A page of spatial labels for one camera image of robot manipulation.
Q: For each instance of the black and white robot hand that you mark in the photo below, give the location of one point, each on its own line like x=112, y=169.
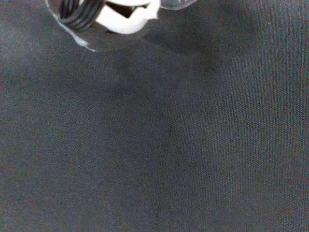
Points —
x=106, y=21

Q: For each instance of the black table cloth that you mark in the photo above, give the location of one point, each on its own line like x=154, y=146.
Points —
x=154, y=135

